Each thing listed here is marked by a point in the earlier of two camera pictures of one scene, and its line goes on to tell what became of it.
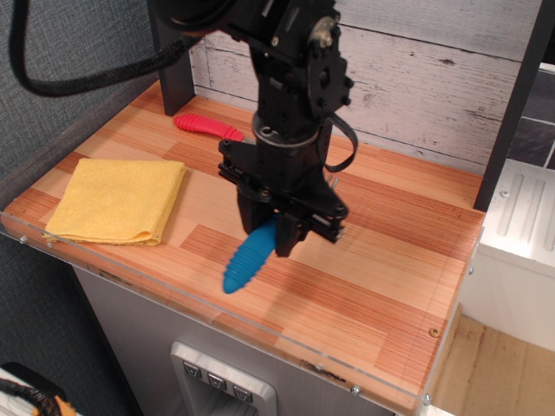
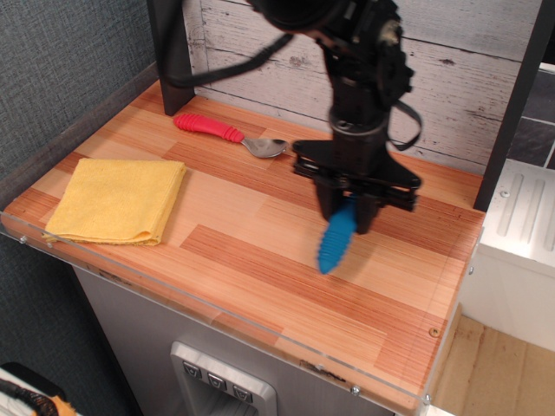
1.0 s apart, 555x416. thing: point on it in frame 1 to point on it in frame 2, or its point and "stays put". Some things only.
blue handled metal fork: [253, 256] to [338, 234]
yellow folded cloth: [112, 200] stays put
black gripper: [293, 183] to [358, 159]
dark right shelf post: [517, 105] stays put
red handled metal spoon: [192, 122] stays put
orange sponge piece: [65, 408] stays put
